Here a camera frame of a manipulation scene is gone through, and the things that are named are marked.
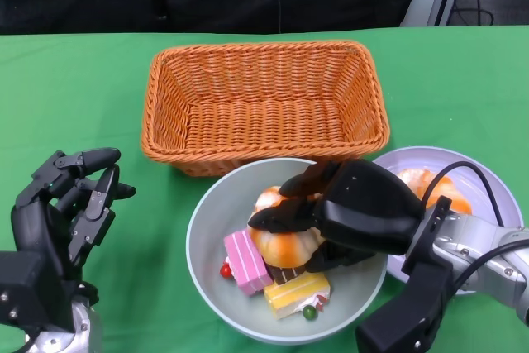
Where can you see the orange wicker basket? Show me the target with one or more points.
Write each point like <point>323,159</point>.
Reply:
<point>268,121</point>

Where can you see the yellow cake slice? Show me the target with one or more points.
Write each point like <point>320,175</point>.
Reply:
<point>293,291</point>

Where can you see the pink cake slice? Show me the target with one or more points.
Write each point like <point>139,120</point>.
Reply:
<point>248,262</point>

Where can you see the grey-green bowl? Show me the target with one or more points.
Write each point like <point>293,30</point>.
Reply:
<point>215,212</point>

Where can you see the silver black robot right arm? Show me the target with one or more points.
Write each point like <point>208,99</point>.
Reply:
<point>475,245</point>

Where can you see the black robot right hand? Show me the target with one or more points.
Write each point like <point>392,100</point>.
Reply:
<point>363,212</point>

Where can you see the elongated orange striped bread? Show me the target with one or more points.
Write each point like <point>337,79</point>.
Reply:
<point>458,202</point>

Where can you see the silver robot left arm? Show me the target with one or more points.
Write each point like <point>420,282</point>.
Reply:
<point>78,328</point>

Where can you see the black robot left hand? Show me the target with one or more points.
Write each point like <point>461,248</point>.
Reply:
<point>37,220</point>

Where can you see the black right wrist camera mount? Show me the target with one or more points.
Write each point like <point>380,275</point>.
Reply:
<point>413,307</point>

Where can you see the round orange striped bread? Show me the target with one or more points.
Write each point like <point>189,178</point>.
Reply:
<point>285,249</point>

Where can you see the green tablecloth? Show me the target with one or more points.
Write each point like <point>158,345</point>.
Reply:
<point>144,266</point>

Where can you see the lavender plate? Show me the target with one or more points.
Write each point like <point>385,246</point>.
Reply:
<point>413,154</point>

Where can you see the chocolate cake slice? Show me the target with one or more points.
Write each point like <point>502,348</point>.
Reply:
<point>287,274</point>

